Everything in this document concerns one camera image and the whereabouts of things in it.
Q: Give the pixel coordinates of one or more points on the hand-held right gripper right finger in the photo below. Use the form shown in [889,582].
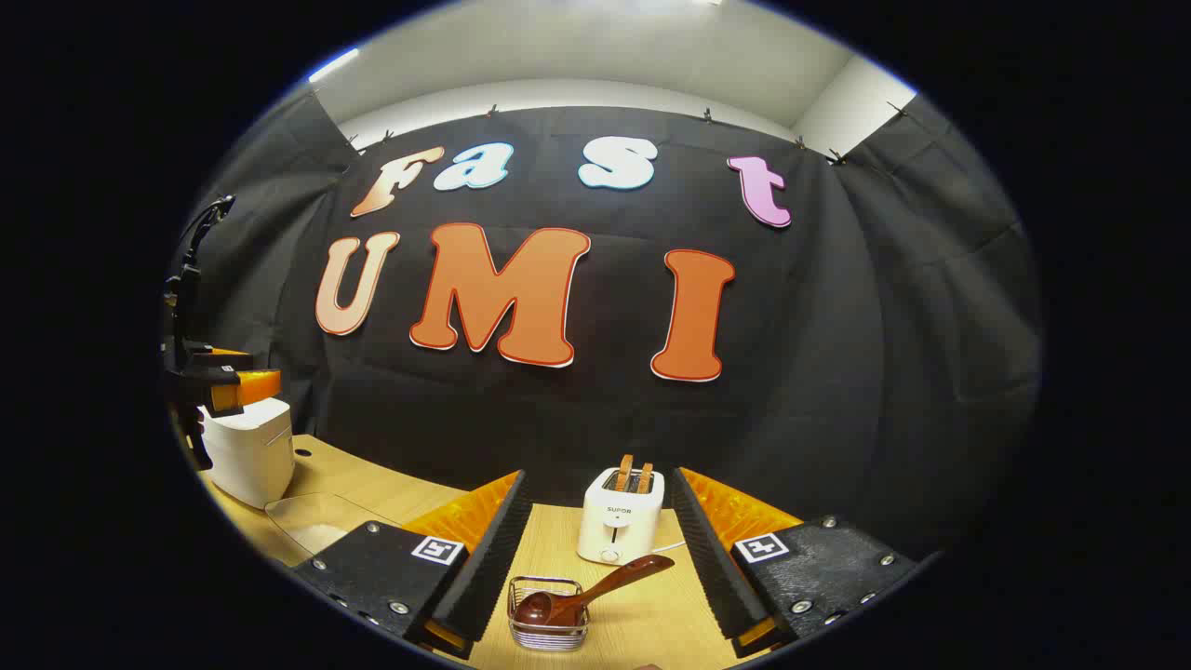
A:
[712,558]

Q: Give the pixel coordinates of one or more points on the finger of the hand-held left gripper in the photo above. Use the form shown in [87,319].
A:
[247,388]
[228,357]

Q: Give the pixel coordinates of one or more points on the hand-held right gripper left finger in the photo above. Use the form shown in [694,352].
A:
[493,558]

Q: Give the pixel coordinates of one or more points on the white rice cooker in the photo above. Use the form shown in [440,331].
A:
[249,451]

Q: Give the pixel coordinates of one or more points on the brown wooden spoon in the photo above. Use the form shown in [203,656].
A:
[595,588]

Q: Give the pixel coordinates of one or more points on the white toaster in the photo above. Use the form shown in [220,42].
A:
[619,526]

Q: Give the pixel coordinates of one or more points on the toasted bread slice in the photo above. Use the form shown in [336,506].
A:
[645,478]
[623,473]

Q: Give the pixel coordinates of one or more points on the clear plastic container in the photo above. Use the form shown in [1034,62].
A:
[321,521]

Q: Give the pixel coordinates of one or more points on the black backdrop cloth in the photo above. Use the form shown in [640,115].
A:
[837,372]

